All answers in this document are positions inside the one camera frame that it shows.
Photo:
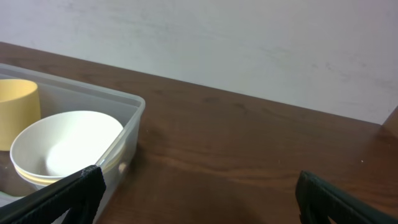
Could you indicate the clear plastic container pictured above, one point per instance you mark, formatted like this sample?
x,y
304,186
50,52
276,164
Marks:
x,y
59,95

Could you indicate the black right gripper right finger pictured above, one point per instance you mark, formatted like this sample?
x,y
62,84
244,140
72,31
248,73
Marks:
x,y
320,202

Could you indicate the yellow plastic cup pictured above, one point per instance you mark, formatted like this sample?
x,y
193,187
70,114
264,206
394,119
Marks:
x,y
20,107

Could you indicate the white plastic bowl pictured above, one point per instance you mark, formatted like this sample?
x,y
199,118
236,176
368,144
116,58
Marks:
x,y
64,143

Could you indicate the yellow plastic bowl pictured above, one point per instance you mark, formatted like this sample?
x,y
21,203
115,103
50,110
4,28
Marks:
x,y
110,172

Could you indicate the mint green plastic spoon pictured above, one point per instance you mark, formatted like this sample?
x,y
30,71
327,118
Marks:
x,y
6,199

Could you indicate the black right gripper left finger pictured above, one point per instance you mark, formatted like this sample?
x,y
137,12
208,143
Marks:
x,y
77,196

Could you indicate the pink plastic fork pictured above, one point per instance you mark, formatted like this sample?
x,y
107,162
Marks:
x,y
122,167

